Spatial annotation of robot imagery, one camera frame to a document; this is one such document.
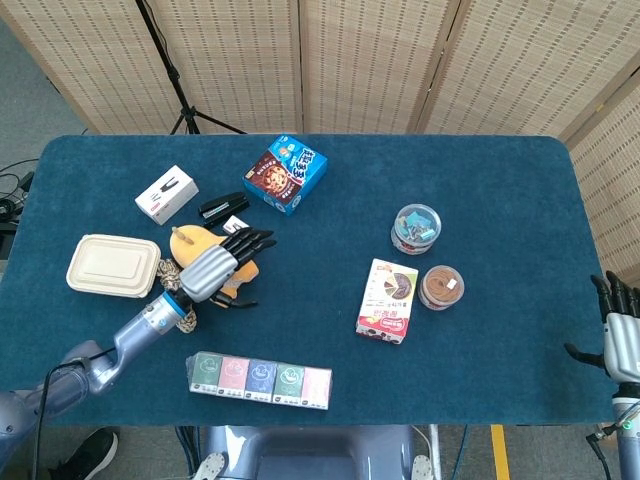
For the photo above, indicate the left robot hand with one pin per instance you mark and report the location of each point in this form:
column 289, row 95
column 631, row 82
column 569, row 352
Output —
column 220, row 265

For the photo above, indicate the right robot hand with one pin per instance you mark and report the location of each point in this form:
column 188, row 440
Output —
column 620, row 335

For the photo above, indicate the yellow plush toy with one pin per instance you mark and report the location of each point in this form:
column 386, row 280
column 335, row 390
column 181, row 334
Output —
column 195, row 240

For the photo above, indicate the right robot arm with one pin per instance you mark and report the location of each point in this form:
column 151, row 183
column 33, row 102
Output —
column 627, row 430

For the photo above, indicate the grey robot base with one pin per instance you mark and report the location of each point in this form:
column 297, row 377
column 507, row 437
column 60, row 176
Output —
column 310, row 452

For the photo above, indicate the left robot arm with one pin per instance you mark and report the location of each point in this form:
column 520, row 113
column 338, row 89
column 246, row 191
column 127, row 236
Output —
column 90, row 365

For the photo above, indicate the small white staple box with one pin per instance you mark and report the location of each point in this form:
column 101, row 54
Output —
column 233, row 223

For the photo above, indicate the white box with black print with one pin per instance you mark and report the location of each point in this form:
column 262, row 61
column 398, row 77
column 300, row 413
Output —
column 166, row 194

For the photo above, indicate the beige lidded food container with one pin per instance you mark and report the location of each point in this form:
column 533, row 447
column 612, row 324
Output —
column 112, row 265

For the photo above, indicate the blue cookie box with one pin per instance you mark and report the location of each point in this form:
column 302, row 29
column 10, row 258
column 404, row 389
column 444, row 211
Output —
column 285, row 175

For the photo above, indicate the white and red snack box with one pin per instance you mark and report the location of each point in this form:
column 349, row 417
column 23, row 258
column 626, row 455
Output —
column 388, row 302

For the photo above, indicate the black stapler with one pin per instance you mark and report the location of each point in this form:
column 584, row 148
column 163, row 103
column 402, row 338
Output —
column 224, row 206

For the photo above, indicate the blue table cloth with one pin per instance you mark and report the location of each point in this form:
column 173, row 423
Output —
column 320, row 300

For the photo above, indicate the pack of colourful tissue packets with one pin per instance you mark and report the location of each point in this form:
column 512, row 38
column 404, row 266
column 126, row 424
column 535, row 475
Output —
column 260, row 381

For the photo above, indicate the clear tub with brown contents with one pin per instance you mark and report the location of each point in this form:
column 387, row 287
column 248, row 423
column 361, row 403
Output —
column 441, row 287

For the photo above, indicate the black tripod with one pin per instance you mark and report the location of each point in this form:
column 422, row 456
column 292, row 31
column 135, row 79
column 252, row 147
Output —
column 175, row 75

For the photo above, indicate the clear tub of binder clips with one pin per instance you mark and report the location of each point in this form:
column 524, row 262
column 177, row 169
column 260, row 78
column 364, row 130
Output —
column 416, row 229

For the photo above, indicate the black shoe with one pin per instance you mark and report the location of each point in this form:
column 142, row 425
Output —
column 90, row 457

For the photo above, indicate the bamboo folding screen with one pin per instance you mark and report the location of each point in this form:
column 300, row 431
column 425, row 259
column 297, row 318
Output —
column 350, row 60

